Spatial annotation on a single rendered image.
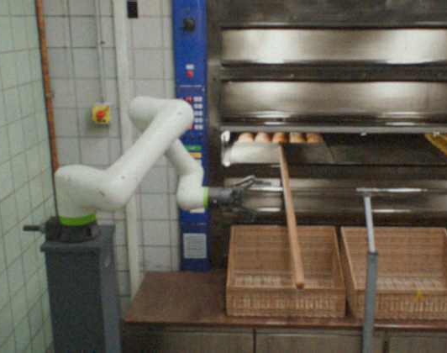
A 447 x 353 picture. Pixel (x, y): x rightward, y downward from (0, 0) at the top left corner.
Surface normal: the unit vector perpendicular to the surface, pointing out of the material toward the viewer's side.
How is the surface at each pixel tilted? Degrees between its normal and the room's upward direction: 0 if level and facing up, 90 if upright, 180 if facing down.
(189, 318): 0
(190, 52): 90
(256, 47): 70
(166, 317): 0
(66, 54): 90
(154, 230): 90
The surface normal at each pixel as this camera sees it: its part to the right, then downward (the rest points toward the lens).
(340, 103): -0.04, -0.08
